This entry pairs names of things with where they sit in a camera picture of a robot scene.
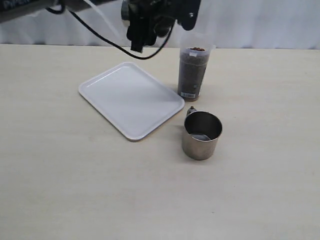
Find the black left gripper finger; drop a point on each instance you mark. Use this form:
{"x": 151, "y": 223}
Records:
{"x": 186, "y": 13}

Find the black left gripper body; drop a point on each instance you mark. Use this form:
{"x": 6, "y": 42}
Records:
{"x": 149, "y": 20}

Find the steel mug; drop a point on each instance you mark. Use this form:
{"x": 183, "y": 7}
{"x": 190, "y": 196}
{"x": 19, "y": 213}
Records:
{"x": 201, "y": 132}
{"x": 125, "y": 10}

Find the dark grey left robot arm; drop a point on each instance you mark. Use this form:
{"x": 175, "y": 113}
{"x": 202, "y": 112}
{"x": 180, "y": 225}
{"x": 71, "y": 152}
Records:
{"x": 13, "y": 9}

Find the clear plastic tumbler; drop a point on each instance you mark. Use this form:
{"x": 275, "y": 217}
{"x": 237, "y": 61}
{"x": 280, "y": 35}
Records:
{"x": 194, "y": 55}

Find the white left zip tie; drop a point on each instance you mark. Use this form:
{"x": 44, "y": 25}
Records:
{"x": 105, "y": 20}

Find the white curtain backdrop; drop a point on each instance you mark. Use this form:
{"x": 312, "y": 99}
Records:
{"x": 259, "y": 24}

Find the white rectangular plastic tray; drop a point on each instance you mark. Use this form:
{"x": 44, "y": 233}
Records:
{"x": 131, "y": 99}

